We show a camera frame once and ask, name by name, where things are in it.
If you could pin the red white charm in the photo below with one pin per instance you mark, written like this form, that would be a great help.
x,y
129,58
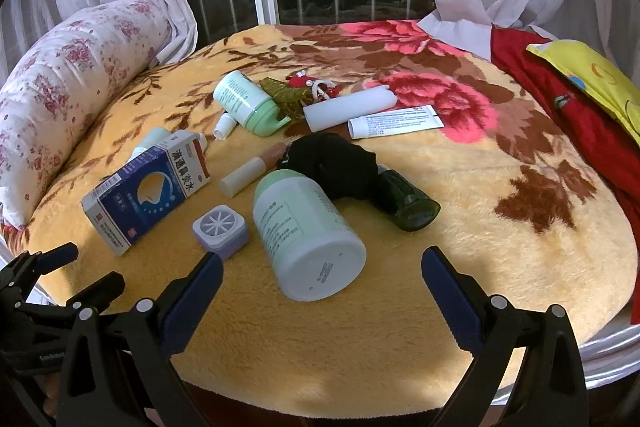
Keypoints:
x,y
320,89

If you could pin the large green white bottle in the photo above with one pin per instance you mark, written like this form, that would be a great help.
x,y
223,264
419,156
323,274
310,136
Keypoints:
x,y
313,251

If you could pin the yellow cartoon pillow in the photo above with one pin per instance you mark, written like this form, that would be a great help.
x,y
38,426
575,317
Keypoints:
x,y
596,76

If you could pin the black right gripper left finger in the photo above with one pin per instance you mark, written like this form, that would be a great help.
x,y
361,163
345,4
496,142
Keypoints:
x,y
117,366

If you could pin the black cloth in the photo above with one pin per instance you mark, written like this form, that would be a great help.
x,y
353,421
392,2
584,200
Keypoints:
x,y
341,168

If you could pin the floral white bolster pillow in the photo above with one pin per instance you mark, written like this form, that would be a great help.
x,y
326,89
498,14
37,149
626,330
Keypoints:
x,y
60,85

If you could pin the white pink lip balm tube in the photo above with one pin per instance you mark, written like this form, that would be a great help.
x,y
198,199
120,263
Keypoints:
x,y
251,170

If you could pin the small green white bottle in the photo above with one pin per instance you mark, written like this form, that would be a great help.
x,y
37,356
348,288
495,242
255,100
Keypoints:
x,y
249,105

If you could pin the white cylinder tube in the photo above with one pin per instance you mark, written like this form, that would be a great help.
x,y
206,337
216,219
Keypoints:
x,y
330,113

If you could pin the red blanket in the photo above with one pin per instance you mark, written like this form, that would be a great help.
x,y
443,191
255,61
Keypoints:
x,y
603,143

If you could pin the olive green hair claw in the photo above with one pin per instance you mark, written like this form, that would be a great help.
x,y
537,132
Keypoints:
x,y
290,101

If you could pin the blue white medicine box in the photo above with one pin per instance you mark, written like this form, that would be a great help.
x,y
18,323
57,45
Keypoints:
x,y
128,204

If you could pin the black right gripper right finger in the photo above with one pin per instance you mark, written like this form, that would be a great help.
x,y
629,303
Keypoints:
x,y
550,389

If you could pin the small white dropper bottle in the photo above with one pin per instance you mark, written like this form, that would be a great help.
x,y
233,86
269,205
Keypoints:
x,y
225,125

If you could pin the pale green small bottle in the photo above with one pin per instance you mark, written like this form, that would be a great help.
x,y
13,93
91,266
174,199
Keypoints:
x,y
157,135

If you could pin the dark green bottle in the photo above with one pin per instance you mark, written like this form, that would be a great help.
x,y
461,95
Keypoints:
x,y
408,206

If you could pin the yellow floral plush blanket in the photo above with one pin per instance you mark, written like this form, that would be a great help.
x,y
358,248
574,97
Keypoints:
x,y
324,311

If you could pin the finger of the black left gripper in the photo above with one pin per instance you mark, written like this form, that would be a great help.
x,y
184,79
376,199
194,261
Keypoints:
x,y
24,271
90,302

